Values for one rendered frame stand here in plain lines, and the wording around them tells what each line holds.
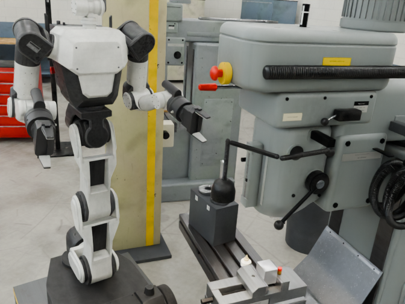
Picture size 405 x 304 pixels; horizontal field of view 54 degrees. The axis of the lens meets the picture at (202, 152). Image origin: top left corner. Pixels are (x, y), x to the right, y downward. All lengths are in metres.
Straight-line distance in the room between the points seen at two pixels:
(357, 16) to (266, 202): 0.60
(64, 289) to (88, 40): 1.22
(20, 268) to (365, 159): 2.67
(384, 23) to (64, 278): 1.83
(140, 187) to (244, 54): 2.20
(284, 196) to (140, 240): 2.24
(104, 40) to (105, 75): 0.13
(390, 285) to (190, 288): 1.72
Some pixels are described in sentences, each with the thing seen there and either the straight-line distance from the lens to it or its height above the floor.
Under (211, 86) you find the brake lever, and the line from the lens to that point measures 1.21.
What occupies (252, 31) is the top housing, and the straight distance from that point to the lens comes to 1.03.
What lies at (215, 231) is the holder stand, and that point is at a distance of 1.77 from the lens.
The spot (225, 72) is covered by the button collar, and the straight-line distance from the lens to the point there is 1.09.
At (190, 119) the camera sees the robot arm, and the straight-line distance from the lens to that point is 1.52.
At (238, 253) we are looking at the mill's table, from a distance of 1.79.
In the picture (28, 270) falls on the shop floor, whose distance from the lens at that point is 3.33.
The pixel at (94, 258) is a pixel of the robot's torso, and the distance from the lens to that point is 2.02.
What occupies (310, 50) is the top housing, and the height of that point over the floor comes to 1.84.
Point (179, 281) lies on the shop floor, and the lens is 3.10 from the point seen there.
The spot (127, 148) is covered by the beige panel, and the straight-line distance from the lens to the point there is 2.96.
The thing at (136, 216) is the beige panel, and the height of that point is 0.32.
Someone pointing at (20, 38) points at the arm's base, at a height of 1.77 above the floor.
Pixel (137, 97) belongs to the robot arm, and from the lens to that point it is 1.85.
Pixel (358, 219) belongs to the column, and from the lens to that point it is 1.63.
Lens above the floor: 1.95
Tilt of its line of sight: 21 degrees down
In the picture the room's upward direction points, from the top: 4 degrees clockwise
